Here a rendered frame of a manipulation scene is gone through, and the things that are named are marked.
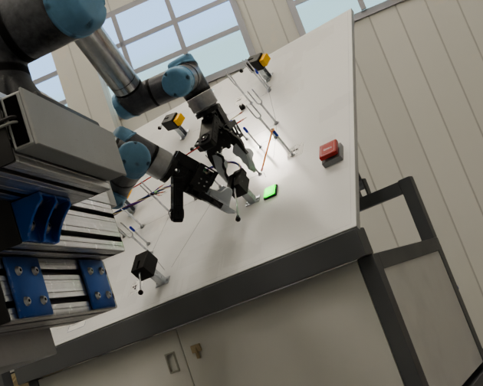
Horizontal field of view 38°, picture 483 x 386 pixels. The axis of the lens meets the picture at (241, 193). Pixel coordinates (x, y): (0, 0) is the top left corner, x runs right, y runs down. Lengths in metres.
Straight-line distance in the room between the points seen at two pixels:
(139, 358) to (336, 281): 0.63
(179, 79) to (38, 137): 0.98
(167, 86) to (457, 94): 3.56
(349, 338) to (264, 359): 0.24
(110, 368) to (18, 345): 0.96
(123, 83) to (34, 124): 0.97
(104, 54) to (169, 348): 0.79
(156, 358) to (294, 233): 0.54
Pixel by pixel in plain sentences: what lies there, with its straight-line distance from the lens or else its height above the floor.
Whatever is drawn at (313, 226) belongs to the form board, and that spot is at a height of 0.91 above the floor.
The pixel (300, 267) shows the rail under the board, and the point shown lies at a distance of 1.65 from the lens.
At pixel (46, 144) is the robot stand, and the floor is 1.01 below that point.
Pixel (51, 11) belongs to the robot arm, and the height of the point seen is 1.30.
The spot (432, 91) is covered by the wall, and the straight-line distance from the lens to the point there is 5.10.
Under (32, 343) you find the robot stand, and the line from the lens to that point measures 1.17.
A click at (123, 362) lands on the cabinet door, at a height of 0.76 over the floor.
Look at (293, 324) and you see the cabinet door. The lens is 1.73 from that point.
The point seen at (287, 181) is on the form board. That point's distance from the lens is 1.87.
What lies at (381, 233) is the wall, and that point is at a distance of 4.94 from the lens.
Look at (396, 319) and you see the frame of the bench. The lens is 1.63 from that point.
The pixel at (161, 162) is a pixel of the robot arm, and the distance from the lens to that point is 1.69.
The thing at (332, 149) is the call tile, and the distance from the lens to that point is 1.79.
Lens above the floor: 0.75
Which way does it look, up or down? 10 degrees up
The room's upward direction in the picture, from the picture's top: 20 degrees counter-clockwise
